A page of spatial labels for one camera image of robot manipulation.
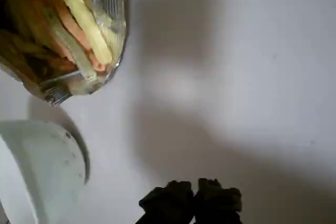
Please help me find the white ceramic bowl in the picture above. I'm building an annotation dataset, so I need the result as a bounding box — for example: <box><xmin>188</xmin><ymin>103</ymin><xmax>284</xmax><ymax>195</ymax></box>
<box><xmin>0</xmin><ymin>120</ymin><xmax>91</xmax><ymax>224</ymax></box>

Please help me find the pink orange veggie straw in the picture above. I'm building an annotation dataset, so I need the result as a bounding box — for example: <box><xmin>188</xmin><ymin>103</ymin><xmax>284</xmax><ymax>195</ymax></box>
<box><xmin>51</xmin><ymin>0</ymin><xmax>105</xmax><ymax>72</ymax></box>

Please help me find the pale green veggie straw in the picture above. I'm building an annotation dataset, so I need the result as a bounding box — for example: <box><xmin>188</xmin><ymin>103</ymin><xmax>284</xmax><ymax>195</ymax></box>
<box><xmin>40</xmin><ymin>5</ymin><xmax>97</xmax><ymax>81</ymax></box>

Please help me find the yellow veggie straw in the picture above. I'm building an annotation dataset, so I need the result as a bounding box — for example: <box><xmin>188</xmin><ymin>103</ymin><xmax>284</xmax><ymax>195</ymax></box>
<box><xmin>50</xmin><ymin>0</ymin><xmax>114</xmax><ymax>65</ymax></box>

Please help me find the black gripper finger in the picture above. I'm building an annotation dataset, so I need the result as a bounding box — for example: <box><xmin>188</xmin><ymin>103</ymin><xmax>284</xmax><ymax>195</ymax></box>
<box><xmin>138</xmin><ymin>180</ymin><xmax>195</xmax><ymax>224</ymax></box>
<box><xmin>194</xmin><ymin>178</ymin><xmax>243</xmax><ymax>224</ymax></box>

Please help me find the open veggie straw packet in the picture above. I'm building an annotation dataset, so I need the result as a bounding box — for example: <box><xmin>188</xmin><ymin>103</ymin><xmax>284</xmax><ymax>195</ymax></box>
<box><xmin>0</xmin><ymin>0</ymin><xmax>130</xmax><ymax>107</ymax></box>

